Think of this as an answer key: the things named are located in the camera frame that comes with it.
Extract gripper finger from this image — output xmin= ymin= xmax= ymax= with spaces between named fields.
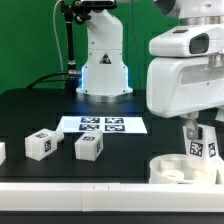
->
xmin=215 ymin=107 xmax=224 ymax=122
xmin=181 ymin=112 xmax=199 ymax=140

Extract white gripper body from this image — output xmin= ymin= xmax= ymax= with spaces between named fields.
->
xmin=146 ymin=57 xmax=224 ymax=118

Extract white round stool seat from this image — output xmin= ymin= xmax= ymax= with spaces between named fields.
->
xmin=149 ymin=154 xmax=217 ymax=185

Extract paper sheet with tags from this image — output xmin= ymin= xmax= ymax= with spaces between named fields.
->
xmin=57 ymin=116 xmax=147 ymax=134

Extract white part at left edge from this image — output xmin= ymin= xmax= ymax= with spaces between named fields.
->
xmin=0 ymin=142 xmax=6 ymax=165

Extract white L-shaped fence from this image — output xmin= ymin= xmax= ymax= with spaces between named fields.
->
xmin=0 ymin=163 xmax=224 ymax=213

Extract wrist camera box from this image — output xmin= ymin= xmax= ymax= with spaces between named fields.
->
xmin=149 ymin=24 xmax=224 ymax=57

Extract black cables on table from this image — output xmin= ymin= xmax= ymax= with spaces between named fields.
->
xmin=25 ymin=71 xmax=83 ymax=90

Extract white cable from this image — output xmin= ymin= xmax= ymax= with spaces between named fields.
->
xmin=52 ymin=0 xmax=66 ymax=73

